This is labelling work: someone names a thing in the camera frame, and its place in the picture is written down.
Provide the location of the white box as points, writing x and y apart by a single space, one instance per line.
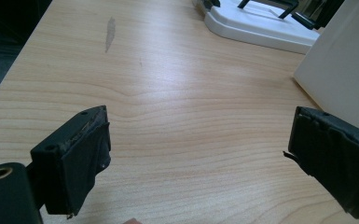
345 65

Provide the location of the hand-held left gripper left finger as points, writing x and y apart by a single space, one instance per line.
71 161

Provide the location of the black metal frame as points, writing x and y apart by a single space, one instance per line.
287 11

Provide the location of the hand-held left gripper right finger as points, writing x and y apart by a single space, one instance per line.
338 161

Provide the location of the white plastic tray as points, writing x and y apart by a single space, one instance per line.
261 28

